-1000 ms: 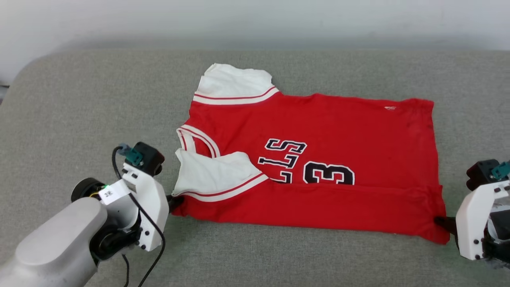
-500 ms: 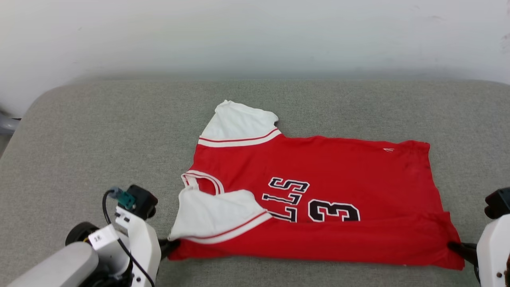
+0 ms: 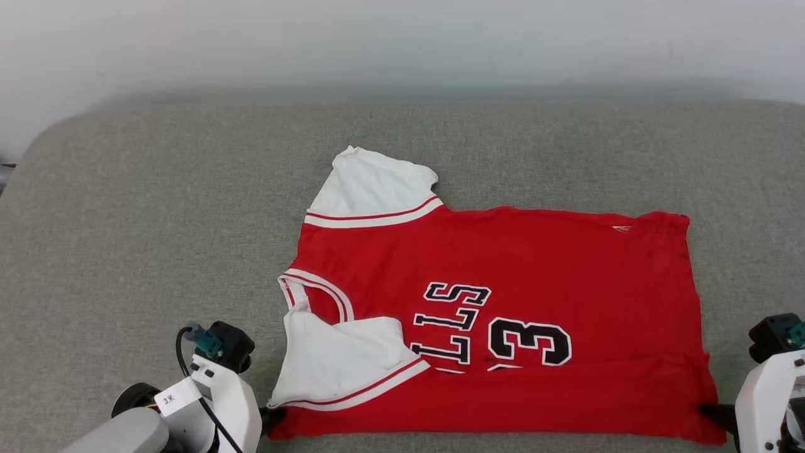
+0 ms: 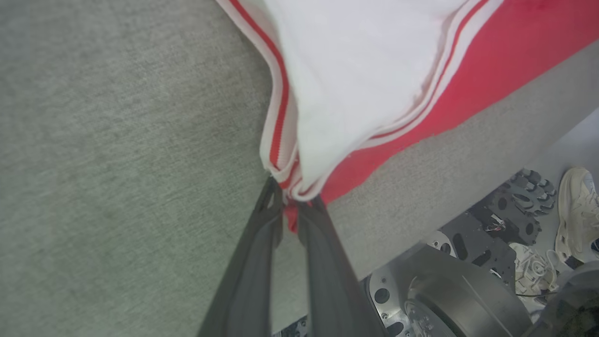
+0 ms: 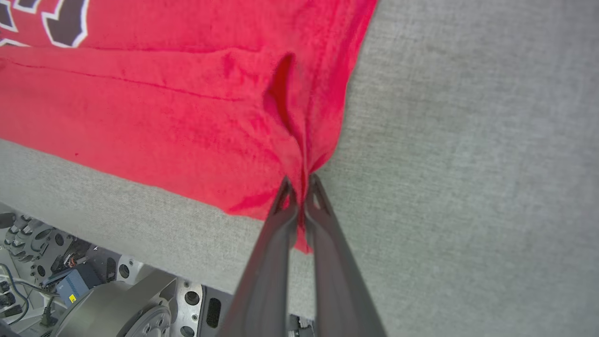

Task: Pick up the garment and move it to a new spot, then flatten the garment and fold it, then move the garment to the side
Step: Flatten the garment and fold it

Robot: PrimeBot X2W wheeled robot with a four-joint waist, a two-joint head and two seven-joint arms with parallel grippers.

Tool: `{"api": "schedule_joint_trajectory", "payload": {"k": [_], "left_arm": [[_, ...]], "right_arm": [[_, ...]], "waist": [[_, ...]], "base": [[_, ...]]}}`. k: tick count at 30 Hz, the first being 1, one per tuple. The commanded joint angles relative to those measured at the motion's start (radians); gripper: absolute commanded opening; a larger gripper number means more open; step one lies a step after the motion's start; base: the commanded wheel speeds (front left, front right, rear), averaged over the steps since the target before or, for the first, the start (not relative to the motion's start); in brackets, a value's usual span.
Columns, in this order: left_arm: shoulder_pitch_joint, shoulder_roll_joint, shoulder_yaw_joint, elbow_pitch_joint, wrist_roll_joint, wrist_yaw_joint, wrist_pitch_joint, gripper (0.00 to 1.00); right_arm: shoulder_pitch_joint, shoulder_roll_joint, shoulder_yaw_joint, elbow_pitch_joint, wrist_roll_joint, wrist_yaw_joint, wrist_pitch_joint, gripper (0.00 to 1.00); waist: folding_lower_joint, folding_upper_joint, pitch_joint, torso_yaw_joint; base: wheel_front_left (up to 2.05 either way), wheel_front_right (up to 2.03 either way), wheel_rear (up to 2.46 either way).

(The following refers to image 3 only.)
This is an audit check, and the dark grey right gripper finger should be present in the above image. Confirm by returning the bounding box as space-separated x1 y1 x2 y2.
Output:
699 403 738 435

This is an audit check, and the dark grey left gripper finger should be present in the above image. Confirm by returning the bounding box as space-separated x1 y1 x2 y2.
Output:
261 407 287 436

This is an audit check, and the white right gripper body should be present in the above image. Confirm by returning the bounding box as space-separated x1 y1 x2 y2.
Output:
735 351 805 453

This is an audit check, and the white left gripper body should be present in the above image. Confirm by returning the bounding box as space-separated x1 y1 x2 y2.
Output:
112 355 262 453

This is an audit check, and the red white basketball jersey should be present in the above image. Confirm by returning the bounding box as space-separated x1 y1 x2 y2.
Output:
267 146 728 446

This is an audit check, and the grey fabric sofa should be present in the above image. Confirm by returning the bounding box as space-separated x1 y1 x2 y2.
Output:
0 101 805 453

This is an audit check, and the black cable with teal plug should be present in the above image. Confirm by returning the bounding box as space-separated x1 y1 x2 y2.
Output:
175 324 243 453

